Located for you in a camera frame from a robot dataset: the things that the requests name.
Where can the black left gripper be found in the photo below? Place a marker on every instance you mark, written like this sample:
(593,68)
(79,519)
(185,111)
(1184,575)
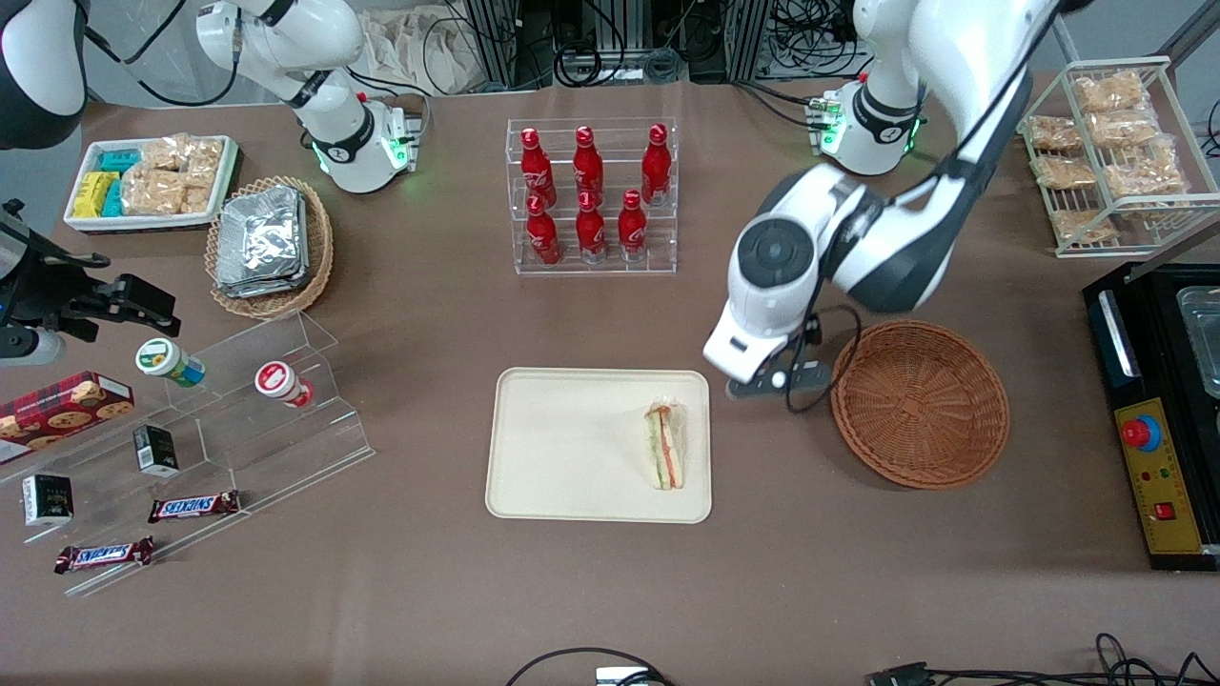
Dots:
(813,336)

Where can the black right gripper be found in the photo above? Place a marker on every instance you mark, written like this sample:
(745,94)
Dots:
(50,292)

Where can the plastic-wrapped triangle sandwich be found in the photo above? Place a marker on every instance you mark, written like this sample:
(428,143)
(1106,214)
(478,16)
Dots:
(665,448)

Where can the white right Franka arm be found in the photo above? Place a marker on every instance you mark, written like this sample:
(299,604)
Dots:
(343,143)

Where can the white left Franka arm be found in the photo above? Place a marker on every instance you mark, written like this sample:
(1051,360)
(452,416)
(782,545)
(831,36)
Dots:
(772,286)

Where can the empty round brown wicker basket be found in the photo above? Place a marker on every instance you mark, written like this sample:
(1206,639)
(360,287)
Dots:
(920,410)

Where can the white rectangular snack tray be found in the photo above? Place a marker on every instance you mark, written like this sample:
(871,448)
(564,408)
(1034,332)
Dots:
(227,181)

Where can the tan oval wicker basket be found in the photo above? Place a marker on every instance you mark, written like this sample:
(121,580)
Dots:
(319,257)

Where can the cream rectangular serving tray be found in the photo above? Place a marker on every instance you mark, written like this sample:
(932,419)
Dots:
(572,448)

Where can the green-lid white cup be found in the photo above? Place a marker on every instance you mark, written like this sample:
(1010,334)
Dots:
(167,362)

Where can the red tartan cookie box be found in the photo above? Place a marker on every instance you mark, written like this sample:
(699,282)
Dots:
(57,410)

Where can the teal snack packet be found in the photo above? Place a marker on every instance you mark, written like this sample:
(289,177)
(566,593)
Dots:
(113,200)
(121,160)

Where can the yellow snack packet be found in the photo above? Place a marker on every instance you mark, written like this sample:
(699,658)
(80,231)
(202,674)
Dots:
(93,195)

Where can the clear bag rice crackers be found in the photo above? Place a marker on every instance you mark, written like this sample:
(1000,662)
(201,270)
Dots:
(164,152)
(205,157)
(197,195)
(151,192)

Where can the silver foil pouch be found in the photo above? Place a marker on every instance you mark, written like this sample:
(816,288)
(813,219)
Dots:
(248,288)
(262,233)

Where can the small black carton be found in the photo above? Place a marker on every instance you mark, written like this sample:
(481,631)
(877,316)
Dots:
(155,451)

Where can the red-lid white cup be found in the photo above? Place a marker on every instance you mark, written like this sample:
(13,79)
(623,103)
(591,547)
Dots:
(281,383)

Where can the black and white carton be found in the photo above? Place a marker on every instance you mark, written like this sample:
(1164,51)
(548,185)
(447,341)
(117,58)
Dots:
(48,500)

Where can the Snickers chocolate bar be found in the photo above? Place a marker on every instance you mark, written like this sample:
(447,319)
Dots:
(193,506)
(105,554)

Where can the clear acrylic bottle rack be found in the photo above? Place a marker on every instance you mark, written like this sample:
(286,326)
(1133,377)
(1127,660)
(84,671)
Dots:
(610,269)

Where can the clear acrylic stepped display stand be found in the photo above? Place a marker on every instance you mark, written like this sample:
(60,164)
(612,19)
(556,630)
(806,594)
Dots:
(286,448)

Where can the red Coca-Cola bottle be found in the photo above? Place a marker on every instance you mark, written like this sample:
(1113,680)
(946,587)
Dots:
(542,233)
(537,167)
(631,227)
(590,231)
(588,162)
(655,167)

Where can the clear bag brown snacks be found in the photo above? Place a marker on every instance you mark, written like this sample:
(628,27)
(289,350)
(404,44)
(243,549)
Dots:
(1144,173)
(1082,225)
(1123,129)
(1065,171)
(1110,92)
(1053,133)

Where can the red emergency stop button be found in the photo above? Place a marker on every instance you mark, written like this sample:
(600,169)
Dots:
(1141,433)

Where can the white plug adapter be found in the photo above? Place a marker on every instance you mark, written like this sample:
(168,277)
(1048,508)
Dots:
(620,677)

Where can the black control box yellow panel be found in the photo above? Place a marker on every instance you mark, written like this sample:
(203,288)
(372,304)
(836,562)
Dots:
(1163,495)

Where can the steel pan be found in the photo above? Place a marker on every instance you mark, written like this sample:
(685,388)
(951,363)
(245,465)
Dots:
(1203,338)

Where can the cream cloth bag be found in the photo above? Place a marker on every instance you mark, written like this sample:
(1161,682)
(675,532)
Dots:
(410,48)

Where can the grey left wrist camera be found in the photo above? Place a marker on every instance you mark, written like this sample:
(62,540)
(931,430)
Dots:
(762,386)

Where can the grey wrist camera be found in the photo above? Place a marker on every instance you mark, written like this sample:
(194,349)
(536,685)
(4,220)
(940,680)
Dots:
(762,386)
(29,348)

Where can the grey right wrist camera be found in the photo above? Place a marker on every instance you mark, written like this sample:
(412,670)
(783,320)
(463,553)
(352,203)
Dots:
(29,348)

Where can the aluminium frame post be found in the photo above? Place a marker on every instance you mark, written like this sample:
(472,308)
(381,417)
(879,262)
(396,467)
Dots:
(494,38)
(748,38)

